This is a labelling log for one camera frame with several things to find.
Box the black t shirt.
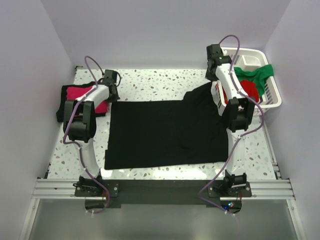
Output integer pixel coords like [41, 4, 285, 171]
[104, 83, 229, 170]
[56, 81, 106, 123]

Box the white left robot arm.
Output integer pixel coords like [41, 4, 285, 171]
[62, 69, 122, 198]

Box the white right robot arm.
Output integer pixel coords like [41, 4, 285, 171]
[205, 44, 255, 197]

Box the white plastic laundry basket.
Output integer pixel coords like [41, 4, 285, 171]
[211, 47, 282, 115]

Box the red t shirt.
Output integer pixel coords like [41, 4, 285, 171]
[222, 79, 259, 105]

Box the folded pink t shirt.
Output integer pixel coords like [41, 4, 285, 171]
[66, 85, 108, 115]

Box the green t shirt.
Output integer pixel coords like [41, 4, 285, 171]
[234, 64, 274, 97]

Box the folded black t shirt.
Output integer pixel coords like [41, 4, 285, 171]
[56, 81, 106, 123]

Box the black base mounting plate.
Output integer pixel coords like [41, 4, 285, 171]
[73, 178, 253, 213]

